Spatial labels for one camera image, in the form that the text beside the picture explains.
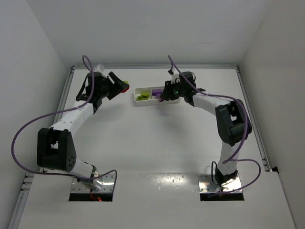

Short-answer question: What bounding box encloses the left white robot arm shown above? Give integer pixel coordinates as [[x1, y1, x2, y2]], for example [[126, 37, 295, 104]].
[[36, 72, 129, 178]]

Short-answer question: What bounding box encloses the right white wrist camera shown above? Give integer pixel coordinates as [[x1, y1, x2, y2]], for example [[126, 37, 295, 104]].
[[168, 68, 180, 84]]

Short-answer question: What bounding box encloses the green red purple lego stack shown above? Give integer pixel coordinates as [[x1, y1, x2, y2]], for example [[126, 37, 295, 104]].
[[121, 81, 130, 93]]

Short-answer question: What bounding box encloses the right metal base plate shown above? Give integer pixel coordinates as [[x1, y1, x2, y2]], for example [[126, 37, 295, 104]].
[[198, 174, 243, 194]]

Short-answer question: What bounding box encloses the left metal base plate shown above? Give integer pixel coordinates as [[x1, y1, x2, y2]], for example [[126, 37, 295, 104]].
[[71, 172, 116, 194]]

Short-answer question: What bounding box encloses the purple lego piece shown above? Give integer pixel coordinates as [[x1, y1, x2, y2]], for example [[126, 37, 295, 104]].
[[151, 89, 163, 99]]

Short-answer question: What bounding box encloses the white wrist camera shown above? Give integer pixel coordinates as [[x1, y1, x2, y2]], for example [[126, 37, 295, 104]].
[[93, 64, 104, 73], [168, 68, 180, 84]]

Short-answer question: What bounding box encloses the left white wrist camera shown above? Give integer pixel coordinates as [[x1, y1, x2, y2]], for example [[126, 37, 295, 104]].
[[93, 64, 104, 73]]

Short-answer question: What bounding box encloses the green square lego brick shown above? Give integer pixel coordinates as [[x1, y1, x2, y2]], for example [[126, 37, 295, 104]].
[[136, 92, 150, 101]]

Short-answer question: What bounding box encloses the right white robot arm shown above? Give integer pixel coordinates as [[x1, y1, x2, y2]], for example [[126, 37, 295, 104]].
[[159, 70, 252, 186]]

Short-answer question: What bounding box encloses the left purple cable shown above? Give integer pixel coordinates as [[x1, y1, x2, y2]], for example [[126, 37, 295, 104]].
[[10, 55, 118, 184]]

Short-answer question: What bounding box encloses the white three-compartment tray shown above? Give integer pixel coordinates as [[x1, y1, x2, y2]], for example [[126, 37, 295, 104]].
[[134, 86, 181, 106]]

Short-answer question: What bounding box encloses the metal base plate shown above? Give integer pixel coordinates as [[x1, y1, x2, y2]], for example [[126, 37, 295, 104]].
[[71, 172, 116, 194], [198, 174, 243, 194]]

